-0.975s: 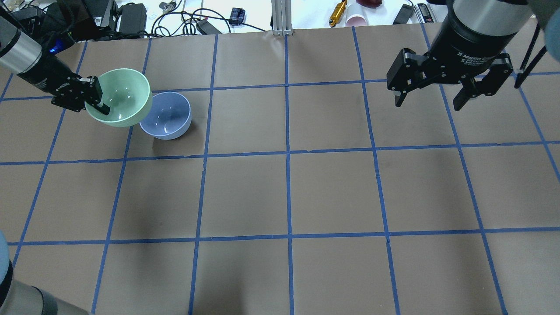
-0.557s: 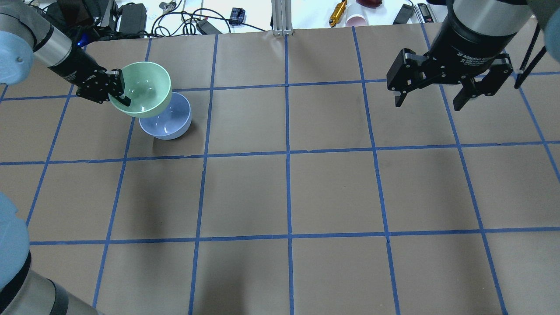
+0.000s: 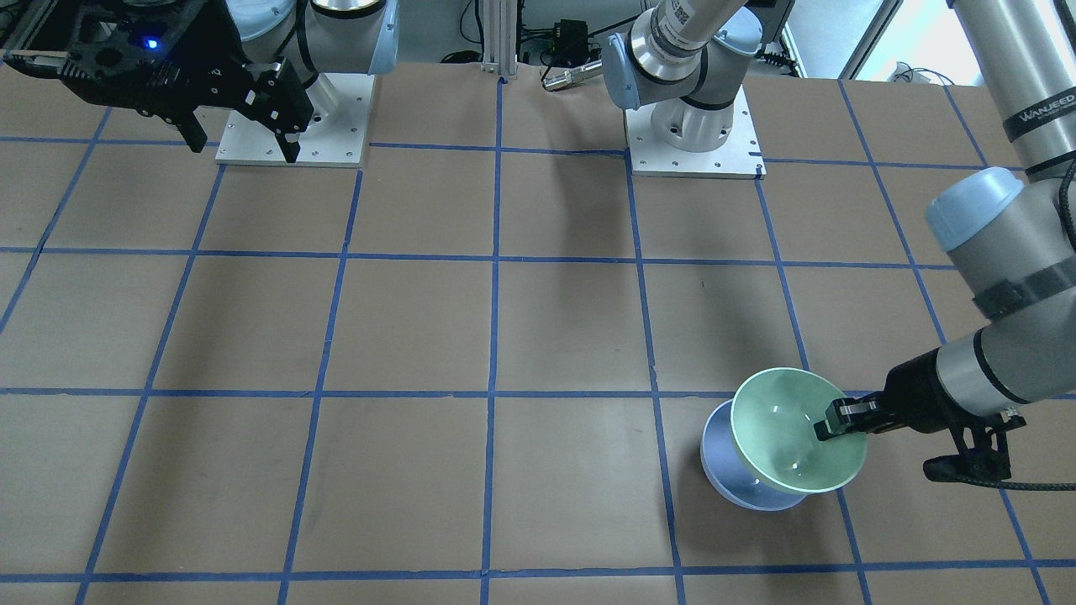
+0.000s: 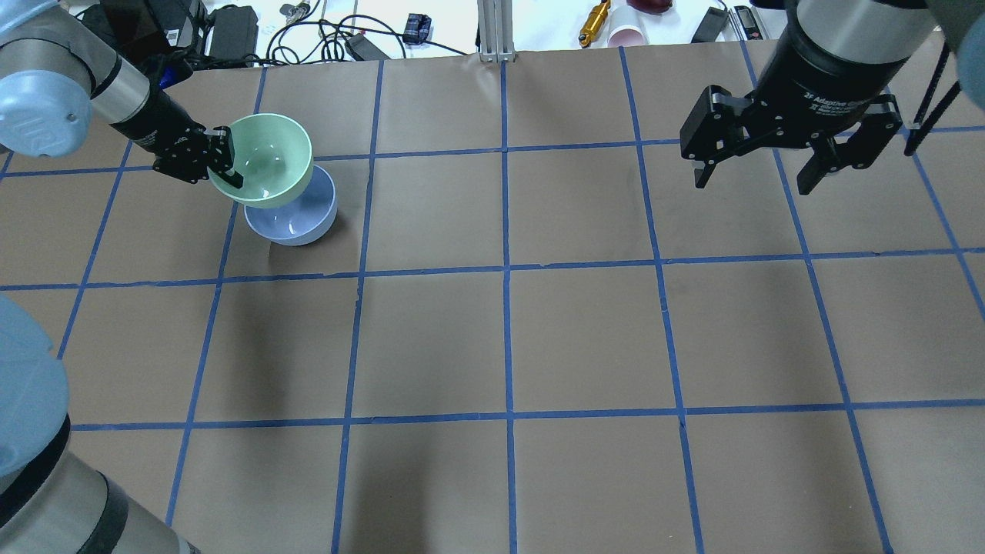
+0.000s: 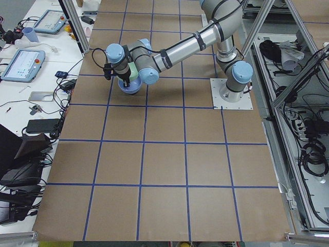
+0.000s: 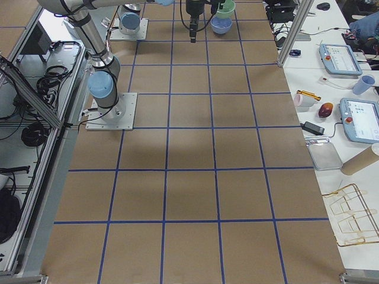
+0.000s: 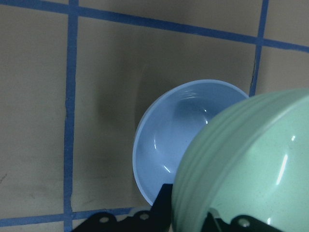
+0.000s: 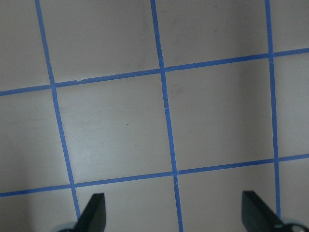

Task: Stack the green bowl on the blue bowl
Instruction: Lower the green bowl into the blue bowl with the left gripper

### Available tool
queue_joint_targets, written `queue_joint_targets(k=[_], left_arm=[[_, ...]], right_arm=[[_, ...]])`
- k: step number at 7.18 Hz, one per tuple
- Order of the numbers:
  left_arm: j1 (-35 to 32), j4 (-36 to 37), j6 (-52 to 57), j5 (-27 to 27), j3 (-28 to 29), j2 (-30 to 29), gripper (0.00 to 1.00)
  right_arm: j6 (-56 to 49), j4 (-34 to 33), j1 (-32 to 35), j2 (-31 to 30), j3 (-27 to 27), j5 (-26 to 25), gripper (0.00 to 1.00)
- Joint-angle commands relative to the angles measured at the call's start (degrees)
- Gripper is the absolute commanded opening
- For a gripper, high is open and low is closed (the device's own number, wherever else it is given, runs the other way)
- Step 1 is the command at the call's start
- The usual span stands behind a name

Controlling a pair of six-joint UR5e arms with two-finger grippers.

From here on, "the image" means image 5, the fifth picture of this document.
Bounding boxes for aluminium frame post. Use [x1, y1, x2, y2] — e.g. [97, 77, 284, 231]
[59, 0, 90, 54]

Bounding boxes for green bowl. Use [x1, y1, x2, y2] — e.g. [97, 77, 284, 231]
[128, 62, 138, 82]

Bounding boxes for keys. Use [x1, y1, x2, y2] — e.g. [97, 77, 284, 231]
[29, 104, 42, 115]

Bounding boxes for pink cup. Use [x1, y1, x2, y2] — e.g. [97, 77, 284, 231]
[83, 27, 92, 38]

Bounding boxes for blue bowl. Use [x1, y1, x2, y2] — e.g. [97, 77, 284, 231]
[118, 77, 142, 95]

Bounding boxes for red mango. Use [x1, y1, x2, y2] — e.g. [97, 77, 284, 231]
[64, 25, 72, 33]

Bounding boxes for lower teach pendant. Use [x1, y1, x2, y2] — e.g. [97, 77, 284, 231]
[1, 49, 46, 83]

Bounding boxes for phone in clear case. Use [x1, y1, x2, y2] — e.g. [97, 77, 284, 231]
[28, 92, 53, 102]

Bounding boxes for light blue plastic cup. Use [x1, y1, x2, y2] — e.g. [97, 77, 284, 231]
[22, 27, 39, 42]

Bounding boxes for teach pendant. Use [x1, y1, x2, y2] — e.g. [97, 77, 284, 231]
[1, 49, 46, 83]
[33, 9, 67, 34]

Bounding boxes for upper teach pendant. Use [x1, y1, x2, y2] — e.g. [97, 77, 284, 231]
[33, 9, 67, 34]

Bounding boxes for small blue box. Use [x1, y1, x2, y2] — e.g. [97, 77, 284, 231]
[55, 71, 68, 79]

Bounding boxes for black power adapter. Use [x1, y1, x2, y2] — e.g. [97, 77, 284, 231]
[81, 16, 95, 25]

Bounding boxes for black smartphone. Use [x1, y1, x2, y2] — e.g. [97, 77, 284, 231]
[26, 118, 60, 134]

